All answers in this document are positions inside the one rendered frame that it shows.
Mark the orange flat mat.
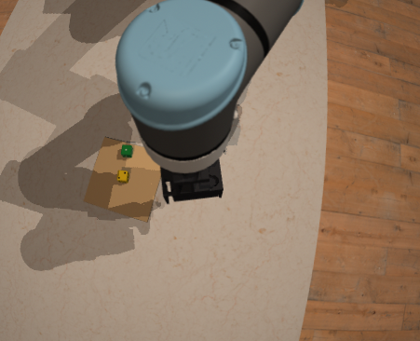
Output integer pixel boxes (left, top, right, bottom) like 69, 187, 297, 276
84, 137, 161, 222

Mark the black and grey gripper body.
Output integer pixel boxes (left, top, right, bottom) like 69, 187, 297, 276
160, 158, 224, 204

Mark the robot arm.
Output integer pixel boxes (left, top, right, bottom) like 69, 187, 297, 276
115, 0, 304, 173

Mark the yellow die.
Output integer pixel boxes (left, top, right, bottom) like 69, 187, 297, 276
116, 170, 129, 183

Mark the green die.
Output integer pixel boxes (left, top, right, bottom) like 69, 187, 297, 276
121, 144, 133, 157

